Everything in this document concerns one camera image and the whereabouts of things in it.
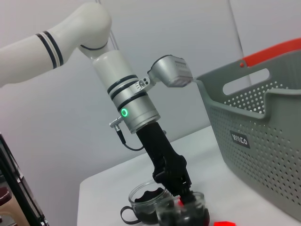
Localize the glass teacup black holder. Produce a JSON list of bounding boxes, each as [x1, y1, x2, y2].
[[120, 180, 176, 224], [155, 191, 210, 226]]

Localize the black metal frame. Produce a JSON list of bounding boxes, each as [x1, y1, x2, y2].
[[0, 131, 49, 226]]

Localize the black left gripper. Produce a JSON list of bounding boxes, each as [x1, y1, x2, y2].
[[135, 121, 198, 208]]

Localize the grey-green perforated storage bin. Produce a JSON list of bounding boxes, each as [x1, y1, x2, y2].
[[196, 49, 301, 214]]

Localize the orange bin handle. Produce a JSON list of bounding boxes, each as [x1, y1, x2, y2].
[[239, 37, 301, 68]]

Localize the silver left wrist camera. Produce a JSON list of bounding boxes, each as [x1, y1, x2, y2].
[[135, 54, 194, 91]]

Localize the left gripper cable with connector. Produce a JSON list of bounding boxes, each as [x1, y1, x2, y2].
[[108, 116, 145, 151]]

